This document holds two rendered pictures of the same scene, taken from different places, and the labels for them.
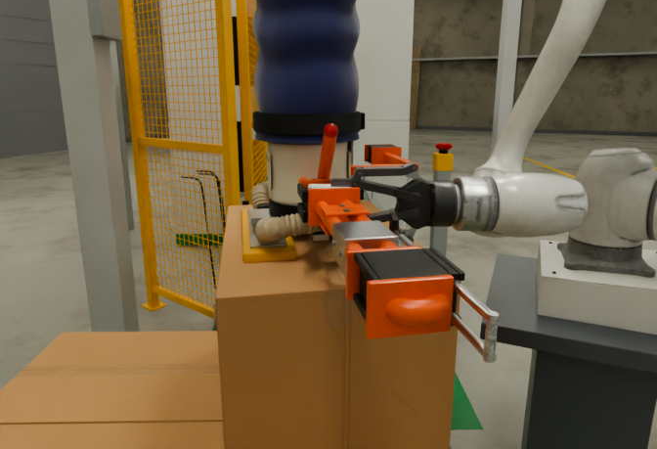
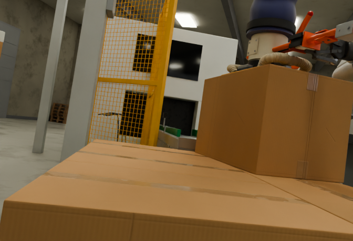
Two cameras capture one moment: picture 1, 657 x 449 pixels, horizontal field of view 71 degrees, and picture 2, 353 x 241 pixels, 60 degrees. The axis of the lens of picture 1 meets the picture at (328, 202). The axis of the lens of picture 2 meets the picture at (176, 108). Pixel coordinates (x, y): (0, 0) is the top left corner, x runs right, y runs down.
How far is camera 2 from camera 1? 0.92 m
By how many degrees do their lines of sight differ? 18
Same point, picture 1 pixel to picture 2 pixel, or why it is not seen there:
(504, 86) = not seen: hidden behind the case
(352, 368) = (313, 111)
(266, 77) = (264, 4)
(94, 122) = (94, 53)
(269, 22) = not seen: outside the picture
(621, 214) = not seen: outside the picture
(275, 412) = (282, 124)
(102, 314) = not seen: hidden behind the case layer
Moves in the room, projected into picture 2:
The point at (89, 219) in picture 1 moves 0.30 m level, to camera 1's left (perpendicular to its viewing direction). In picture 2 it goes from (76, 107) to (34, 101)
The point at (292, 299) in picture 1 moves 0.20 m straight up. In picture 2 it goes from (296, 72) to (303, 20)
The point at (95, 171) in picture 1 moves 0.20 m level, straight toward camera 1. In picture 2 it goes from (87, 80) to (96, 79)
